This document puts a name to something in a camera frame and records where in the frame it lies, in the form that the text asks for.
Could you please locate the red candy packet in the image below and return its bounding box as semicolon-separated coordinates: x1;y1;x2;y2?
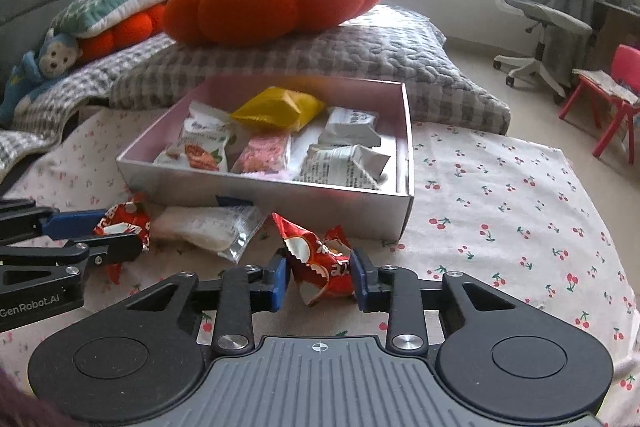
271;212;354;307
93;193;151;285

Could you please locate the clear rice cracker packet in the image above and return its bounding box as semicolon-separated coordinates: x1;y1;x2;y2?
150;206;266;263

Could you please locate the white text snack packet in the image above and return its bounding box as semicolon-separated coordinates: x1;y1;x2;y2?
294;144;390;191

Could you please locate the pink peach oolong snack bar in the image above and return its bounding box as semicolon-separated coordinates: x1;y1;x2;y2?
231;133;291;173

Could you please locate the white tomato snack packet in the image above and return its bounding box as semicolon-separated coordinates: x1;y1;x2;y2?
153;101;236;172

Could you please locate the white monkey logo snack pack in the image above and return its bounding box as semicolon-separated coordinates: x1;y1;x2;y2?
319;106;382;147

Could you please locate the yellow orange snack pouch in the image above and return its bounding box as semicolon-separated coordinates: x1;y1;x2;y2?
231;87;326;133

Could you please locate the cherry print cloth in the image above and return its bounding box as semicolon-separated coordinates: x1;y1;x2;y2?
1;109;639;426

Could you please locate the pink silver cardboard box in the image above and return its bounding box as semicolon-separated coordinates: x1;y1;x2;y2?
117;76;414;241

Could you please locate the blue monkey plush toy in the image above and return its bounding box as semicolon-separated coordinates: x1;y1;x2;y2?
1;28;82;129

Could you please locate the small orange pumpkin cushion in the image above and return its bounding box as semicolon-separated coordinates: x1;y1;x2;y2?
78;3;166;64

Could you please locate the dark grey sofa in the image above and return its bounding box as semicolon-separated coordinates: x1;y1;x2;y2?
0;0;75;91

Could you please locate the green white leaf pillow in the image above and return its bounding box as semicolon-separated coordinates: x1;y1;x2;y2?
51;0;167;39

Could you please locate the grey checkered quilt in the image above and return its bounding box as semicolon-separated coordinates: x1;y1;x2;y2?
1;4;511;174

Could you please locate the red pink child chair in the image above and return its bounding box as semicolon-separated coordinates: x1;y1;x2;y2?
559;44;639;165

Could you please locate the dark desk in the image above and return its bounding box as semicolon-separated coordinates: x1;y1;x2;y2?
587;0;639;70

